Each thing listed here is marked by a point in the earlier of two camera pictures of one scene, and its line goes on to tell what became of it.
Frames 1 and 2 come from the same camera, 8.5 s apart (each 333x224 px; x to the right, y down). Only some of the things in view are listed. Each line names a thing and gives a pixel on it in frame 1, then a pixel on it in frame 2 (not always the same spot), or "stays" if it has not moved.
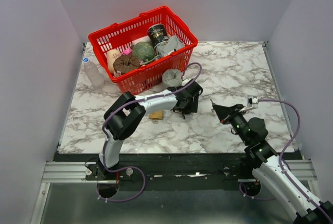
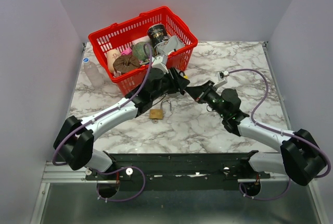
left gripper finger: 188,103 -> 181,82
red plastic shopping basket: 149,76 stays
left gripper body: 192,107 -> 168,86
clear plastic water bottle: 93,72 stays
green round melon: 143,50 stays
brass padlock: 156,115 stays
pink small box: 127,52 stays
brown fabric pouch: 124,63 stays
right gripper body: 238,122 -> 212,96
